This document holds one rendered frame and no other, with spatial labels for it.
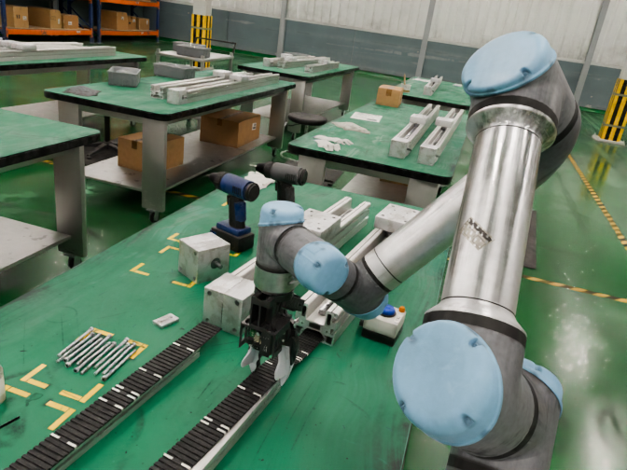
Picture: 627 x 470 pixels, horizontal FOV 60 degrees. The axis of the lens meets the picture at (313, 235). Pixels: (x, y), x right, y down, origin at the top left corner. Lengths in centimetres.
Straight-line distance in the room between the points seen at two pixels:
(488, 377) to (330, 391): 59
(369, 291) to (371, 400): 29
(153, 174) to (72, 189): 82
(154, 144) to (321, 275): 292
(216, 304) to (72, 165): 186
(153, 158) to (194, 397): 273
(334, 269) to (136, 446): 44
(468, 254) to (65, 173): 256
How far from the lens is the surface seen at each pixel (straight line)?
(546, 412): 72
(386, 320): 127
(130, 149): 422
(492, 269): 64
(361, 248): 155
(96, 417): 100
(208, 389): 109
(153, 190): 374
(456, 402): 57
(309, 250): 81
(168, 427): 102
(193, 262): 143
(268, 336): 96
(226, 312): 123
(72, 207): 305
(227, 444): 96
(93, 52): 597
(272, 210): 89
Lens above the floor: 147
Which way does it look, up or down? 22 degrees down
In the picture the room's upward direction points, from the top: 8 degrees clockwise
